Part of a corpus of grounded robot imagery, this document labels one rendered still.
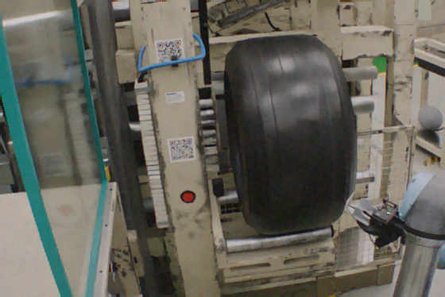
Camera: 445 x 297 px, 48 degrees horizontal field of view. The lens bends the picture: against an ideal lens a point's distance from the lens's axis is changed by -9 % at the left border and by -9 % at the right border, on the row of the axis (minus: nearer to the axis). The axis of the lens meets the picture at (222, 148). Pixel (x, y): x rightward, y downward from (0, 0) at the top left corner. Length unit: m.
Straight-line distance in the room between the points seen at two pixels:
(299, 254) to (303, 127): 0.48
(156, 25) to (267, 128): 0.39
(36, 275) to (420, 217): 0.81
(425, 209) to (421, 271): 0.14
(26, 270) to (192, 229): 0.73
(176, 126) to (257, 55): 0.30
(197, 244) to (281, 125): 0.55
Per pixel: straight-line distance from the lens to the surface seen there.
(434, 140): 4.08
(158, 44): 1.45
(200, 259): 1.78
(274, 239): 1.68
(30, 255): 1.16
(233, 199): 1.90
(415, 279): 1.21
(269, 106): 1.38
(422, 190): 1.16
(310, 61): 1.46
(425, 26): 6.22
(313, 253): 1.71
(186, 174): 1.60
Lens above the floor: 1.92
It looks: 27 degrees down
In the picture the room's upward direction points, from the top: 5 degrees counter-clockwise
